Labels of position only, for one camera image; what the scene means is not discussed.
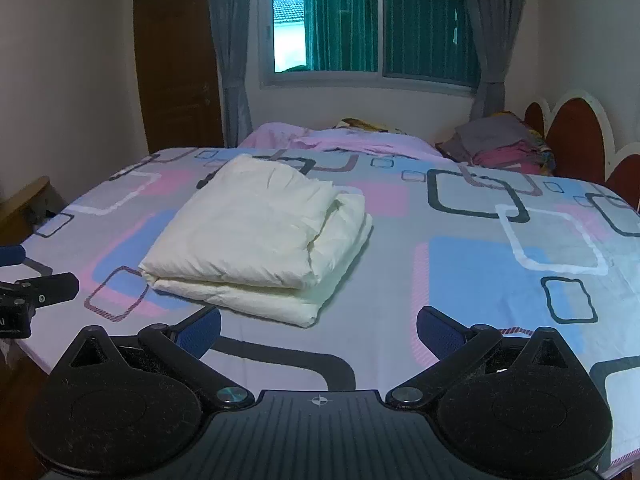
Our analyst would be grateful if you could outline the cream white garment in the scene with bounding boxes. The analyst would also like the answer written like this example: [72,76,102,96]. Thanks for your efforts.
[138,154,374,330]

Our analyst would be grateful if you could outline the pink blanket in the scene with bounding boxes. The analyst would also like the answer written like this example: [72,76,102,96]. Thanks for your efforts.
[241,121,453,162]

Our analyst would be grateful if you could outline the brown and white headboard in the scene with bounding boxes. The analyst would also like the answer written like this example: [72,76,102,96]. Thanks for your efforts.
[522,88,640,198]

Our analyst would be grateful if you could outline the pile of folded clothes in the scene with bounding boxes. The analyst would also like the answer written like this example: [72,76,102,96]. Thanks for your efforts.
[436,111,557,177]

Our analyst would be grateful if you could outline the grey curtain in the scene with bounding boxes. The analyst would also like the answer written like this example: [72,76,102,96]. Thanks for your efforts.
[459,0,540,128]
[205,0,257,149]

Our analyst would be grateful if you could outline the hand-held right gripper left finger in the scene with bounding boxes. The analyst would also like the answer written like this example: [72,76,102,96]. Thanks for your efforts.
[50,306,254,407]

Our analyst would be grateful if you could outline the window with green blinds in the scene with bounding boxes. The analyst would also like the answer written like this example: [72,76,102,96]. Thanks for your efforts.
[257,0,482,95]

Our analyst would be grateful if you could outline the yellow printed cloth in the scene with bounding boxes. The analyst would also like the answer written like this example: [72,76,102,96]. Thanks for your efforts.
[334,117,410,137]

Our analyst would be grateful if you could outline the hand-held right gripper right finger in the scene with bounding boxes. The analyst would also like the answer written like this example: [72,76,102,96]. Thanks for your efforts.
[386,306,592,407]

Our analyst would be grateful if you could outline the bed with patterned sheet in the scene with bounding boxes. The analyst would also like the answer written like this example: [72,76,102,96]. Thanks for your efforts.
[9,146,640,480]

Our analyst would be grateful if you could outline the wooden bedside table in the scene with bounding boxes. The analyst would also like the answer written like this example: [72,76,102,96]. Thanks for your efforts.
[0,175,69,247]

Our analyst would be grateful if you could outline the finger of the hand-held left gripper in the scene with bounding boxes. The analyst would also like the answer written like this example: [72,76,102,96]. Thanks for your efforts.
[0,244,27,267]
[0,272,80,308]

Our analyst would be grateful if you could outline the wooden door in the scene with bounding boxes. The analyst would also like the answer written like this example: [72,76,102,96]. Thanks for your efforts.
[133,0,224,156]

